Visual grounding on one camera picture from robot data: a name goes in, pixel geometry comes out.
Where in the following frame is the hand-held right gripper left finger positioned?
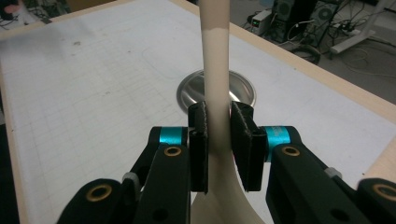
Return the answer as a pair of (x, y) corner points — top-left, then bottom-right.
(148, 101), (209, 194)

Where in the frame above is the beige wooden spatula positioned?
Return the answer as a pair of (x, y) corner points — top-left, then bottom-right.
(190, 0), (265, 224)

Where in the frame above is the round metal bowl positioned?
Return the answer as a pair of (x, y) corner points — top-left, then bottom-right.
(176, 69), (257, 118)

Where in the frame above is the coiled black cable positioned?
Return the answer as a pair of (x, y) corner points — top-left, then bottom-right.
(292, 43), (322, 65)

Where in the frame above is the small white power supply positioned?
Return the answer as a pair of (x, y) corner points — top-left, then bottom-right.
(249, 8), (274, 35)

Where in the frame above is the black computer tower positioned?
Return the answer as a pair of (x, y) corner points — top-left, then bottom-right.
(306, 0), (341, 39)
(274, 0), (307, 44)

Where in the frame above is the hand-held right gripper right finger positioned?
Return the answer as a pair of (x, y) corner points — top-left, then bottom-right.
(230, 101), (303, 192)

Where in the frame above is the white desk leg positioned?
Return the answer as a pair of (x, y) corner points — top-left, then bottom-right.
(330, 0), (396, 56)

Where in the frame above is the white grid mat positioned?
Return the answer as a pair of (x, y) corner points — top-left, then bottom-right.
(0, 0), (396, 224)

